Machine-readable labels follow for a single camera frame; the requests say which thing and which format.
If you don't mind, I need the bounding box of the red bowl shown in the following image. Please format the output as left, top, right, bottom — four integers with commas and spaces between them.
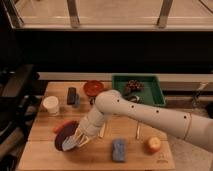
83, 80, 104, 97

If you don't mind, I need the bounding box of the purple bowl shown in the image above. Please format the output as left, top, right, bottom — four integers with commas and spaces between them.
54, 121, 79, 151

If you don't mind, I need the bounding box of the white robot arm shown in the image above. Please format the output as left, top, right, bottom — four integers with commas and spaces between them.
62, 90, 213, 153

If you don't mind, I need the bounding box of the blue sponge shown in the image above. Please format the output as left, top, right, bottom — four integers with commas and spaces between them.
112, 139, 126, 162

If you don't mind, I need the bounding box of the metal fork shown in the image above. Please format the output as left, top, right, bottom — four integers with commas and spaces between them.
135, 122, 141, 140

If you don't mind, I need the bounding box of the black chair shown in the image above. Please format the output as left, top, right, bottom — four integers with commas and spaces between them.
0, 65, 39, 144

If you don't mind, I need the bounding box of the green tray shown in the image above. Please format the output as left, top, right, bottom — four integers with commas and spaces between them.
112, 75, 166, 107

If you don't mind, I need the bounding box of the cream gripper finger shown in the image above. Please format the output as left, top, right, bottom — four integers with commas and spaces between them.
77, 135, 90, 147
70, 129, 83, 141

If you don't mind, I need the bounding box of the light blue towel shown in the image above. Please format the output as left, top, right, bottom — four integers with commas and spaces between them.
62, 137, 78, 151

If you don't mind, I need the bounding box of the black handled utensil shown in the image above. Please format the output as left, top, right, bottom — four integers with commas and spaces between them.
127, 95, 140, 102

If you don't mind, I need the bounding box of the orange carrot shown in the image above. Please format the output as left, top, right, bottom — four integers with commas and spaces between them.
53, 120, 74, 134

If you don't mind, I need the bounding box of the orange apple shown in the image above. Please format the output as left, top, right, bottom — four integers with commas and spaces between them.
147, 137, 161, 153

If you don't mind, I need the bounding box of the brown pinecone object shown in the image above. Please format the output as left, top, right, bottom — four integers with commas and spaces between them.
125, 80, 144, 93

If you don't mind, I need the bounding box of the white cup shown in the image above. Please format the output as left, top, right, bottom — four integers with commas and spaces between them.
42, 96, 59, 116

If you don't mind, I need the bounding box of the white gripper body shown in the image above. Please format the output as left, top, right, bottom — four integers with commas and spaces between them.
79, 108, 107, 137

